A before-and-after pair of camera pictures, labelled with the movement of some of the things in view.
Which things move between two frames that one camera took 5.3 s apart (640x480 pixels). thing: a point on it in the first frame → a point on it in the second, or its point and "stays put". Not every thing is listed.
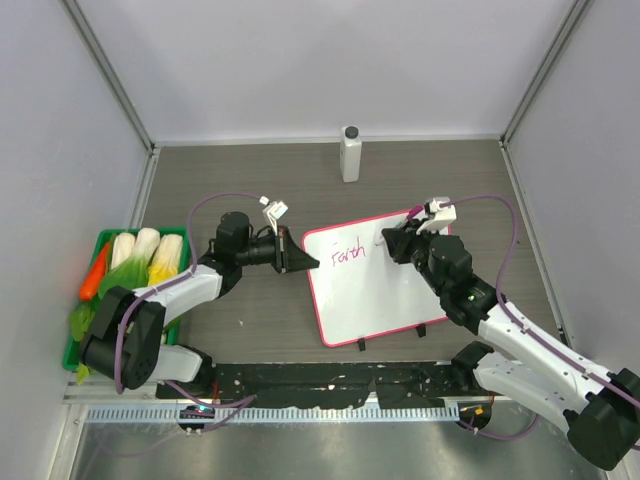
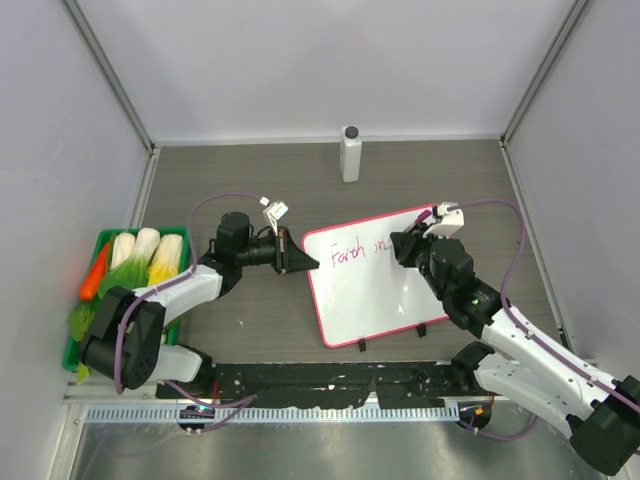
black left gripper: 288,256 stays put
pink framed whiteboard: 360,290 stays put
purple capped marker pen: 411,213 → 423,216
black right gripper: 401,240 stays put
